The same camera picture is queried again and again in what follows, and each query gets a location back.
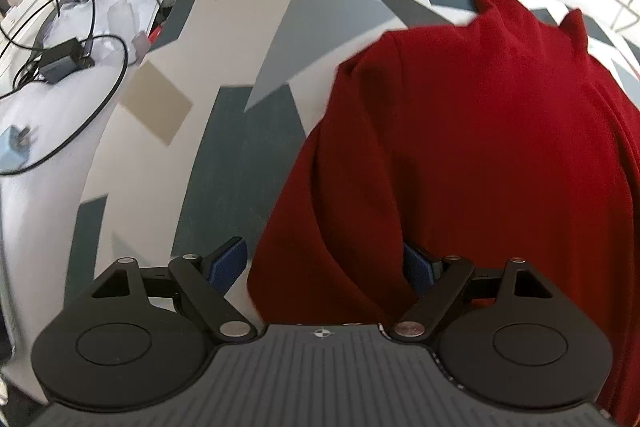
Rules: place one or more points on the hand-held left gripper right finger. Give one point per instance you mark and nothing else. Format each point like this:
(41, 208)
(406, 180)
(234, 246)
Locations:
(417, 269)

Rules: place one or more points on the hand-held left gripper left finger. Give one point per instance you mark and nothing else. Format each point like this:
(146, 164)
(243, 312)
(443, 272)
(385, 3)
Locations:
(227, 264)

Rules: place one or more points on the red sweater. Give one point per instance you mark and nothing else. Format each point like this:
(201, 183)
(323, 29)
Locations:
(450, 132)

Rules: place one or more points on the blue plug adapter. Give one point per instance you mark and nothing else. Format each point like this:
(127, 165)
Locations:
(12, 152)

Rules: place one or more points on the dark grey charger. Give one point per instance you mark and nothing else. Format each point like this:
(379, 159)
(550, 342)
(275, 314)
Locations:
(62, 59)

